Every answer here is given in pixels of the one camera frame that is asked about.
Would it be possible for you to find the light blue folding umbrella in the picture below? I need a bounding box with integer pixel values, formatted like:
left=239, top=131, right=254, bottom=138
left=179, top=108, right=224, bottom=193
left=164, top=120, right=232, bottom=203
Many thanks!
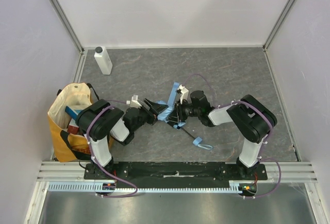
left=157, top=82, right=214, bottom=150

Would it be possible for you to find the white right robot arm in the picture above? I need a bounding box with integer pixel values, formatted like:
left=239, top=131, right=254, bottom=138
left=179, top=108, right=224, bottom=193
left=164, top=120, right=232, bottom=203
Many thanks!
left=166, top=91, right=277, bottom=175

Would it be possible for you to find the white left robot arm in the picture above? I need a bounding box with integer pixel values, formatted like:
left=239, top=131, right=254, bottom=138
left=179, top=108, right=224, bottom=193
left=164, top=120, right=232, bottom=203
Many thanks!
left=73, top=95, right=168, bottom=168

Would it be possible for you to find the white plastic bottle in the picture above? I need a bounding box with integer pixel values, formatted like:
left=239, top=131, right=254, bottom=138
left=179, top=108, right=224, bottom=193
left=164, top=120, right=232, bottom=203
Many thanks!
left=94, top=46, right=112, bottom=75

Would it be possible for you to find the blue book in bag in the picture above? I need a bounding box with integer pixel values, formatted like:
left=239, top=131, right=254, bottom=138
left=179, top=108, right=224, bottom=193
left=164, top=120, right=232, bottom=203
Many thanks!
left=65, top=105, right=86, bottom=120

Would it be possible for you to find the red box in bag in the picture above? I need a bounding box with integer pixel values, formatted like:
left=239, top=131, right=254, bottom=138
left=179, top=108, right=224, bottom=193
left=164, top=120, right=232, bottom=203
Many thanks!
left=67, top=119, right=79, bottom=135

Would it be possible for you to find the yellow canvas tote bag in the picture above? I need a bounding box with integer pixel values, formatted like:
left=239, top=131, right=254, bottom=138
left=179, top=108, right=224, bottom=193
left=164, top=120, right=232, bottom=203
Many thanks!
left=47, top=83, right=94, bottom=163

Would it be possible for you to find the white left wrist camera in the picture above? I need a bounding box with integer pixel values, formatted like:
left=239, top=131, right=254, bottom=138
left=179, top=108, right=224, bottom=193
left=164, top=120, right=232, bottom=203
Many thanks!
left=126, top=95, right=142, bottom=108

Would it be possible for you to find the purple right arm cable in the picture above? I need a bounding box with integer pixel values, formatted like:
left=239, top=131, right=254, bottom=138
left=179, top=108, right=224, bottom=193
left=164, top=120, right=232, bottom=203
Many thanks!
left=181, top=74, right=282, bottom=200

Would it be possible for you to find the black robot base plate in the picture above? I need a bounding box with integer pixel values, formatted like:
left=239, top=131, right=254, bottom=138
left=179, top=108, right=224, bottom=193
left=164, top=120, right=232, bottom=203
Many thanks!
left=84, top=162, right=268, bottom=184

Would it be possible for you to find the slotted cable duct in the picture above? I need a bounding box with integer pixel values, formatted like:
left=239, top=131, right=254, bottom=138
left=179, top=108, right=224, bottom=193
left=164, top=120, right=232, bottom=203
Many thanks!
left=47, top=180, right=248, bottom=193

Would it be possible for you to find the left aluminium corner post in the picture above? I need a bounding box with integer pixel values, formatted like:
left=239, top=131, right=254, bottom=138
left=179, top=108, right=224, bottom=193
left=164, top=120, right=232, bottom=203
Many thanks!
left=36, top=0, right=85, bottom=53

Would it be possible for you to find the aluminium corner post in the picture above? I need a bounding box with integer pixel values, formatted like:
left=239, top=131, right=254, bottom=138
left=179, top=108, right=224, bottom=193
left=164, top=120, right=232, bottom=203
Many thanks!
left=36, top=0, right=85, bottom=53
left=262, top=0, right=310, bottom=49

